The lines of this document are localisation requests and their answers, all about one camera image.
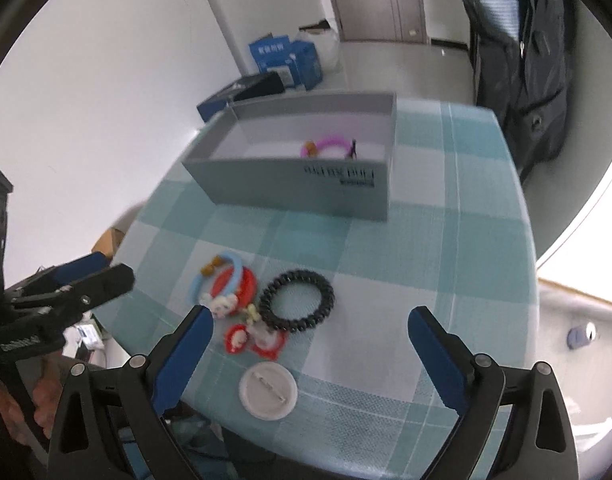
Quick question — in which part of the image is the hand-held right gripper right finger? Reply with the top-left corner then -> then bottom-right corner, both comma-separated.
408,305 -> 584,480

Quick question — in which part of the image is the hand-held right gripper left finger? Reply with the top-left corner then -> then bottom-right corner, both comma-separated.
46,304 -> 217,480

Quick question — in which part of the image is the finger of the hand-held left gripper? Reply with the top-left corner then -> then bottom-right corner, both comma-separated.
3,251 -> 111,297
8,263 -> 136,317

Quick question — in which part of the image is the white cartoon charm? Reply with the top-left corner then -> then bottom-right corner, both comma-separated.
198,294 -> 237,320

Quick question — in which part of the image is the red transparent hair clip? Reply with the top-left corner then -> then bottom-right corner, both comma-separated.
248,322 -> 287,361

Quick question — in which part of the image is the white round badge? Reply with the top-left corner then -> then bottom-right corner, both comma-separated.
238,362 -> 299,421

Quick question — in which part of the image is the red hair ring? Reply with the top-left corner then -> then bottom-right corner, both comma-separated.
209,266 -> 260,313

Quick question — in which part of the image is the blue hair ring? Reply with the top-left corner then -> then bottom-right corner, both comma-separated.
192,250 -> 245,306

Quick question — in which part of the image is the black spiral hair tie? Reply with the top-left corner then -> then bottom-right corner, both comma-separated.
258,269 -> 335,333

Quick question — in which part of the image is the grey cardboard box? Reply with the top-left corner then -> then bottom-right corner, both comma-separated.
182,91 -> 397,222

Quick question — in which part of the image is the person's left hand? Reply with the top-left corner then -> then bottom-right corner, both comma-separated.
0,357 -> 62,438

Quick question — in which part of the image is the red clip with white figure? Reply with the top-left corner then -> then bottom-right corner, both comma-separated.
223,324 -> 251,356

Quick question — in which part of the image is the teal checkered tablecloth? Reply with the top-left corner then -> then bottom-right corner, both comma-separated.
92,91 -> 540,480

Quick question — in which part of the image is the small cylindrical can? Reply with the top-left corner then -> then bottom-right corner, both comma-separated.
568,324 -> 597,351

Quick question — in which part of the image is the dark blue shoe box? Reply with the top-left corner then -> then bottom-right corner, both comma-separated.
196,72 -> 287,123

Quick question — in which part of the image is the black jacket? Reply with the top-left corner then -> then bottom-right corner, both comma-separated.
458,0 -> 576,181

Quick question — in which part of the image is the white plastic bag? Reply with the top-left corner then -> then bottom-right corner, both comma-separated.
293,27 -> 341,68

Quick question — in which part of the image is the striped shirt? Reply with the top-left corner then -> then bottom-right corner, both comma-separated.
473,0 -> 521,41

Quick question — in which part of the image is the pink hair tie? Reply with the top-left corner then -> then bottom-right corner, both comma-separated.
301,133 -> 359,159

